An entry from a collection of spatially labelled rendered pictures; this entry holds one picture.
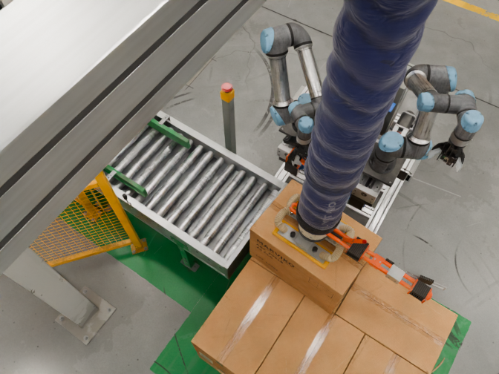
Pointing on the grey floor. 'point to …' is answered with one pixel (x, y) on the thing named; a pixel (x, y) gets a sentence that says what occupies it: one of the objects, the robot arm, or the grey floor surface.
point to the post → (229, 119)
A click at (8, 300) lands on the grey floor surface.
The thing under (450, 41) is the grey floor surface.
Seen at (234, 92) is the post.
